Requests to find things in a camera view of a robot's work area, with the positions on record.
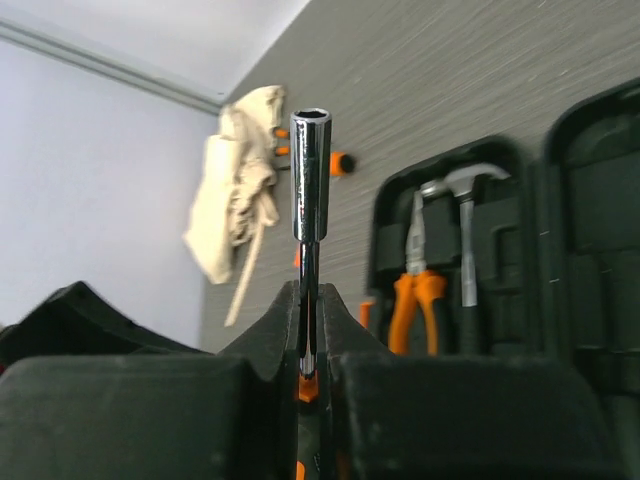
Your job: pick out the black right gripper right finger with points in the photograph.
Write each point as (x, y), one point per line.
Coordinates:
(452, 417)

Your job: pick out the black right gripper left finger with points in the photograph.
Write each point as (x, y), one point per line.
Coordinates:
(229, 415)

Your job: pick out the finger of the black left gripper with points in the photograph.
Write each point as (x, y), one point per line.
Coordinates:
(75, 321)

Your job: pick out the orange black needle nose pliers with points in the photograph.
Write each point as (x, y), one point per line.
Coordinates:
(417, 287)

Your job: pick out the black plastic tool case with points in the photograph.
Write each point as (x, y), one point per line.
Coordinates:
(556, 249)

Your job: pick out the black handle claw hammer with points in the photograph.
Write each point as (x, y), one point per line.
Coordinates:
(460, 182)

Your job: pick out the black orange grip screwdriver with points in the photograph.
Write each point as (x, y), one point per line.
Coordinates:
(310, 130)

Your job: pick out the beige cloth drawstring bag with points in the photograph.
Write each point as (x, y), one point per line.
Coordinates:
(233, 204)

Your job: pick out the orange handle black shaft screwdriver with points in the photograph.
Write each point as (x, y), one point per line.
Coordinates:
(342, 164)

